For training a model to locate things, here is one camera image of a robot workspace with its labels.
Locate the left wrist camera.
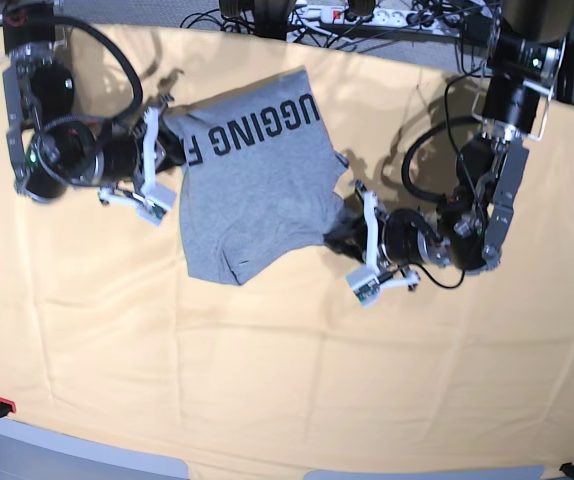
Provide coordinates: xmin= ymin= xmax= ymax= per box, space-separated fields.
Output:
xmin=346 ymin=265 xmax=380 ymax=307

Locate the black power adapter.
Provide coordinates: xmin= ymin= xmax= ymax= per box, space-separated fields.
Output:
xmin=461 ymin=14 xmax=497 ymax=49

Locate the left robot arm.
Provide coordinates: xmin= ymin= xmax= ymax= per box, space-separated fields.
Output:
xmin=325 ymin=1 xmax=574 ymax=305

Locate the white power strip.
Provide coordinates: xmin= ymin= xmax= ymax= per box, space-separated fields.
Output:
xmin=289 ymin=3 xmax=460 ymax=38

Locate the grey t-shirt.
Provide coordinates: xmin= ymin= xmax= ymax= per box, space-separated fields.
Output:
xmin=164 ymin=69 xmax=349 ymax=286

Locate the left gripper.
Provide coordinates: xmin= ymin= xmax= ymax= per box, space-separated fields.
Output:
xmin=324 ymin=180 xmax=420 ymax=292

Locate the yellow table cloth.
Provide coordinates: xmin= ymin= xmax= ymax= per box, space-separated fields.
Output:
xmin=0 ymin=23 xmax=574 ymax=474

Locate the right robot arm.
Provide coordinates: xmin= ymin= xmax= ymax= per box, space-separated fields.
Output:
xmin=0 ymin=1 xmax=180 ymax=221

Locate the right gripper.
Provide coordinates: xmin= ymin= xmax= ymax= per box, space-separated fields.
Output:
xmin=98 ymin=94 xmax=186 ymax=206

